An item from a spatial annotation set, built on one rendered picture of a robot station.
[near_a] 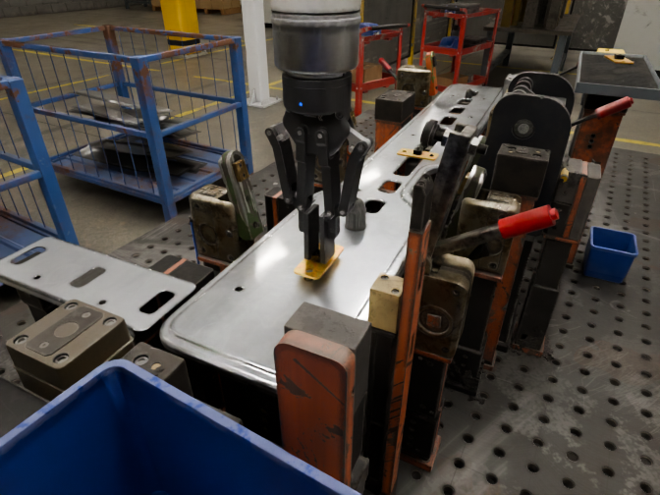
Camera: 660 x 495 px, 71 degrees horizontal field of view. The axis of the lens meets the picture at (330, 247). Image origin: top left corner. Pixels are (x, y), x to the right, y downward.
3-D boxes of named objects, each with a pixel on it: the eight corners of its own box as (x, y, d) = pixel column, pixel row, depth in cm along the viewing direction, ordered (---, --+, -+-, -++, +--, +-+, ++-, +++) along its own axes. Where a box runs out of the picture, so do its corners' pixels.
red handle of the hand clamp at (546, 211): (418, 238, 56) (554, 194, 47) (426, 253, 57) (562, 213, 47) (409, 255, 53) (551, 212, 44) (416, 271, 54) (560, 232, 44)
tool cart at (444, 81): (449, 91, 548) (462, -2, 496) (485, 97, 522) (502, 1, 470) (411, 105, 497) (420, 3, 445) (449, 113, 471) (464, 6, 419)
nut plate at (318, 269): (320, 242, 66) (320, 235, 66) (345, 248, 65) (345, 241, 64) (292, 273, 60) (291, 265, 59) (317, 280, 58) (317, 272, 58)
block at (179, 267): (198, 373, 86) (171, 247, 71) (248, 395, 82) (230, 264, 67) (162, 412, 79) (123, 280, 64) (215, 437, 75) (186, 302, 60)
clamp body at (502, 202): (432, 352, 91) (461, 177, 71) (492, 370, 87) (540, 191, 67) (419, 385, 84) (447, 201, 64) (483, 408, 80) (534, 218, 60)
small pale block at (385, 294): (365, 466, 70) (380, 270, 51) (388, 475, 69) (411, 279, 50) (357, 486, 68) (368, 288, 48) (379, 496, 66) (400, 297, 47)
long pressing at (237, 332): (443, 84, 158) (443, 80, 157) (512, 91, 149) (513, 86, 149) (144, 341, 53) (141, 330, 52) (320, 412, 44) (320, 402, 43)
